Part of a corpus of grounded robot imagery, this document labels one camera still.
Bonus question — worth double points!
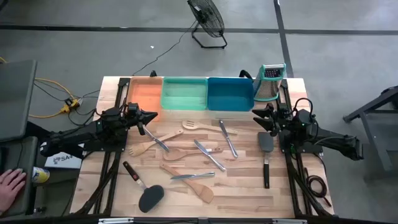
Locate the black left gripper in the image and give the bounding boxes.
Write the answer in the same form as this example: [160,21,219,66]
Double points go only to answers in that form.
[126,108,159,136]

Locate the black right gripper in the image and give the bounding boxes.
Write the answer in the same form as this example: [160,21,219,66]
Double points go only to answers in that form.
[252,104,292,138]

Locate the black square-head spatula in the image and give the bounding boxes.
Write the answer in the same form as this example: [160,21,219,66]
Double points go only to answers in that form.
[257,131,275,190]

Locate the wooden slotted spoon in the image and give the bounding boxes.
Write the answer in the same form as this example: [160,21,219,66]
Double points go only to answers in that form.
[182,119,239,135]

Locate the wooden spoon with white label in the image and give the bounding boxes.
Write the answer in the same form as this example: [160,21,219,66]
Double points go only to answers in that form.
[163,146,224,162]

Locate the black oval-head spatula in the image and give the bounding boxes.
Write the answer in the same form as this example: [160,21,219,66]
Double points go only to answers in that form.
[122,161,165,214]

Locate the wooden spatula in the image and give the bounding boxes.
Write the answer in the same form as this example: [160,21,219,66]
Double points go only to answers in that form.
[159,162,215,204]

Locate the orange plastic bin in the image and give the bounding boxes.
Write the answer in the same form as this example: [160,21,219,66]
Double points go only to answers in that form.
[126,77,164,123]

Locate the wooden fork spoon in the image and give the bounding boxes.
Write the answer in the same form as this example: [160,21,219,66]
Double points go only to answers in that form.
[129,129,185,157]

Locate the blue plastic bin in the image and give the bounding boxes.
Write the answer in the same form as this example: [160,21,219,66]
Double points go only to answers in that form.
[206,77,255,112]

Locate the mint green plastic bin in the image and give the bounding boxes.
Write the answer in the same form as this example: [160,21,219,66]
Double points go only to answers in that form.
[160,77,208,111]

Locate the yellow power plug connector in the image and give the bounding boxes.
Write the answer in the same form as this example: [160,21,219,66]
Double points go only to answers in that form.
[60,98,80,114]

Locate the white printed cardboard box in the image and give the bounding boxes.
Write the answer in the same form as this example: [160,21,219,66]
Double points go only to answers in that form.
[44,151,83,170]

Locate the grey metal side table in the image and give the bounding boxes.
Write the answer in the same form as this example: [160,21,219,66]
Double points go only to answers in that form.
[343,85,398,172]

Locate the black stand bar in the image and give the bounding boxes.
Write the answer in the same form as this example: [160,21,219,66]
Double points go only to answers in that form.
[25,120,47,142]

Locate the black floor fan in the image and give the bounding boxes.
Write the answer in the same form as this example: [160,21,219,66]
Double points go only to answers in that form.
[187,0,228,50]

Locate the yellow and white can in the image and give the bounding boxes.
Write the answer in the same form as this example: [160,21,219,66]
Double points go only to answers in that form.
[32,166,50,184]

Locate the dark grey panel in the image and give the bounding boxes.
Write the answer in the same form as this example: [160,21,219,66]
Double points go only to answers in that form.
[0,60,38,142]

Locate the dark grey side desk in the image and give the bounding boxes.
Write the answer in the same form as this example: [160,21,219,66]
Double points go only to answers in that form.
[0,136,39,218]

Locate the person's hand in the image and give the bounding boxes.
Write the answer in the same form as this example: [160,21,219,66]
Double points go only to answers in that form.
[0,169,27,214]

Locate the metal box grater teal handle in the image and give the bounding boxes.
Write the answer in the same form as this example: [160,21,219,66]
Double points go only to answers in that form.
[252,63,287,103]

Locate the black fan power cable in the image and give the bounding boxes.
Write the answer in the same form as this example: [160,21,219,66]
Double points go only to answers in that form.
[132,20,198,77]

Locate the coiled dark cable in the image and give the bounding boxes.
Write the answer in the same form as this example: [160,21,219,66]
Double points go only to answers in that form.
[303,167,333,208]

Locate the yellow floor cable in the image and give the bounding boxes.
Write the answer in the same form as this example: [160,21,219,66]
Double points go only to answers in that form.
[0,55,75,119]

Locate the silver edge bracket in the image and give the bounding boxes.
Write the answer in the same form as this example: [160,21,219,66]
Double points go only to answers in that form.
[271,218,308,224]
[98,217,135,224]

